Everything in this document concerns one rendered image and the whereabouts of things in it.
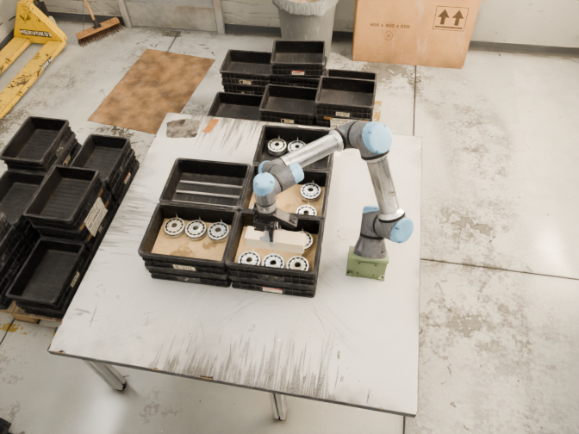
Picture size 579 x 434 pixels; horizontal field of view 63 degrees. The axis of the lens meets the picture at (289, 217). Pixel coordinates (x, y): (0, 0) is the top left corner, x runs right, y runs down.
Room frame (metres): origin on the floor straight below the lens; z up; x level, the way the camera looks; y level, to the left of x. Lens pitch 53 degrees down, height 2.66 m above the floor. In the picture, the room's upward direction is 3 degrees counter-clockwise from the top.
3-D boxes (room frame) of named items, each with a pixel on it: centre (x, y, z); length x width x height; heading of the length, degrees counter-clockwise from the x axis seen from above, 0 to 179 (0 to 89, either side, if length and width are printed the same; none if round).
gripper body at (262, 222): (1.10, 0.09, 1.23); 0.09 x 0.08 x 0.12; 77
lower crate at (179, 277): (1.27, 0.46, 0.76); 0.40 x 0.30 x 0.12; 79
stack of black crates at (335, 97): (2.64, -0.44, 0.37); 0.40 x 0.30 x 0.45; 77
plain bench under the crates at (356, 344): (1.44, 0.14, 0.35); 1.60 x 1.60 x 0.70; 77
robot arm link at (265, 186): (1.10, 0.08, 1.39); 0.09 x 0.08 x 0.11; 123
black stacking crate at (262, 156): (1.78, -0.05, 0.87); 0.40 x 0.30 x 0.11; 79
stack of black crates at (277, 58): (3.12, -0.14, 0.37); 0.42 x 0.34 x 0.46; 77
